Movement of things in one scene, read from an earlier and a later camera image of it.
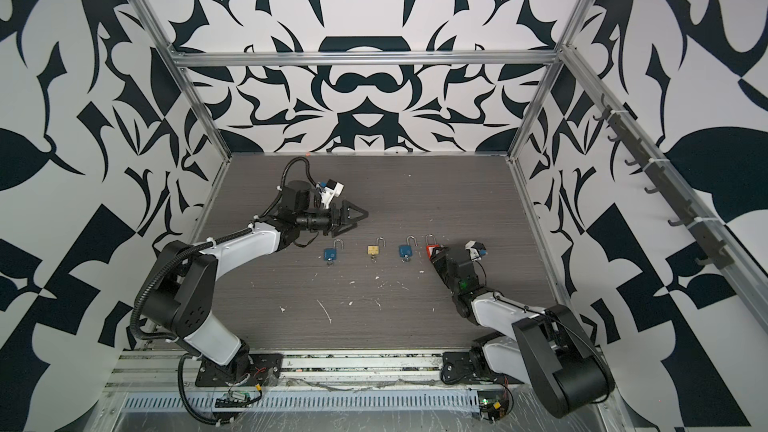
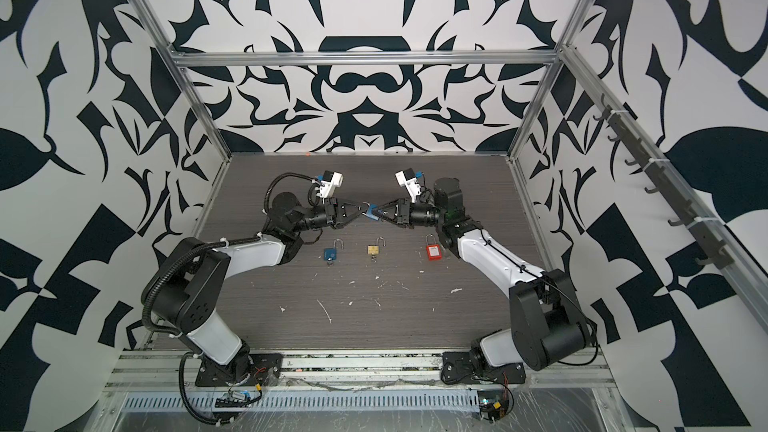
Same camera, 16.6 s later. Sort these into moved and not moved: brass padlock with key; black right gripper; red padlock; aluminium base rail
Moved: black right gripper
Not moved: brass padlock with key; red padlock; aluminium base rail
